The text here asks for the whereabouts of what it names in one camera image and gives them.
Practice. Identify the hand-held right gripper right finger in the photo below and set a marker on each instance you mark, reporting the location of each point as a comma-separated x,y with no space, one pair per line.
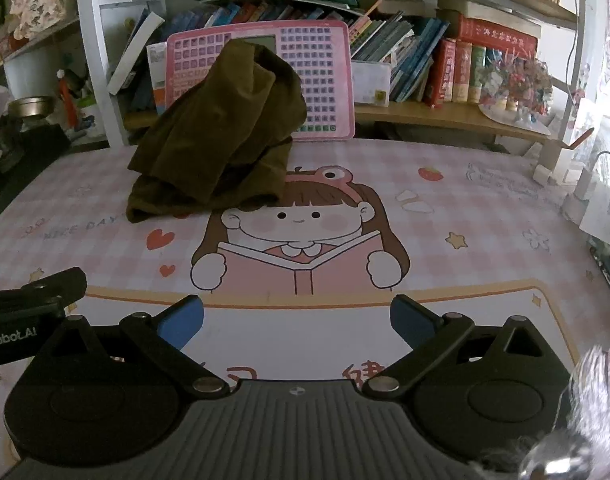
410,321

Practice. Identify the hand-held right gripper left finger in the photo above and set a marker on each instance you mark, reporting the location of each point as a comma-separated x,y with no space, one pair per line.
182,321

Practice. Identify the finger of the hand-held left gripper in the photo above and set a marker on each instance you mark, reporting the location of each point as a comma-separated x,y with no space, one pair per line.
45,290

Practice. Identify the olive brown pants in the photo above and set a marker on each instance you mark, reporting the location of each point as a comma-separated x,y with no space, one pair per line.
210,125

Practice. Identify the black bag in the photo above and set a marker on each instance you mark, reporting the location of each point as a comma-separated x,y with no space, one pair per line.
25,160

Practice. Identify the metal bowl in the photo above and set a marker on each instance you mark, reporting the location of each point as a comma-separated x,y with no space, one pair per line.
30,107

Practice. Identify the white printed cup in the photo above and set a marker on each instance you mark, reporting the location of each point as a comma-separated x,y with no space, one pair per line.
92,115

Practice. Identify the red orange toy stick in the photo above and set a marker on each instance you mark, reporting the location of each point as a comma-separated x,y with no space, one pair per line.
67,100

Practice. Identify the white power adapter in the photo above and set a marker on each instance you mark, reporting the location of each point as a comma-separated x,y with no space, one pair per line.
542,174

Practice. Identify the stack of books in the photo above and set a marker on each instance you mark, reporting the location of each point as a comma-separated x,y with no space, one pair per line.
607,270

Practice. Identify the white fluffy sleeve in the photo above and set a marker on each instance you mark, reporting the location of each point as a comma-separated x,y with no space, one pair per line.
600,400

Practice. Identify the white paper sheets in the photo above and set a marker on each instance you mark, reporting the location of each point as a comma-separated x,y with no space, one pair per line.
602,215

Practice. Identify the white framed wooden bookshelf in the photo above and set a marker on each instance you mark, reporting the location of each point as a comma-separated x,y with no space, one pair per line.
92,60

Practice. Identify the orange and blue book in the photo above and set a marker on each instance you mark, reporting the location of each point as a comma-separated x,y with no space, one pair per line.
157,80

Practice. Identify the white card with yellow sticker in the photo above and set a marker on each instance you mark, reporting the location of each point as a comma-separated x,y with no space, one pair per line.
370,82

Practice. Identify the thick red upright book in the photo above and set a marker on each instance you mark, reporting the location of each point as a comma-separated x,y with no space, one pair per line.
441,72

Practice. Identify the narrow red upright book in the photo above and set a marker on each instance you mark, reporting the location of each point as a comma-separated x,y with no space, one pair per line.
462,72

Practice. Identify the white leaning book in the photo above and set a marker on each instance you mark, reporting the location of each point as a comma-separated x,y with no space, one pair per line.
135,50

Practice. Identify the colourful paper ornament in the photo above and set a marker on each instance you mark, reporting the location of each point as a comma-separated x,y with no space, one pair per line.
517,87

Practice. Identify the green upright book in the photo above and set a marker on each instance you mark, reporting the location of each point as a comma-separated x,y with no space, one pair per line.
478,72

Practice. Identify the pink learning tablet toy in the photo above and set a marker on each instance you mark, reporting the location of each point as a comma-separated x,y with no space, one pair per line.
325,70

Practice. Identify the row of leaning books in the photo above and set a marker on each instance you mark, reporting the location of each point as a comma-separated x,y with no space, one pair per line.
380,40

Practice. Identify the red book lying flat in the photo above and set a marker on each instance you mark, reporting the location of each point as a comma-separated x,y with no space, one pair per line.
500,35

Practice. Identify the row of thin colourful books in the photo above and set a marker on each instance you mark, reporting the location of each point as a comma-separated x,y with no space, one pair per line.
265,12

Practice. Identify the beige book lying flat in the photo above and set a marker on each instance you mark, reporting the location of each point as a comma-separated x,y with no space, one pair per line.
485,10

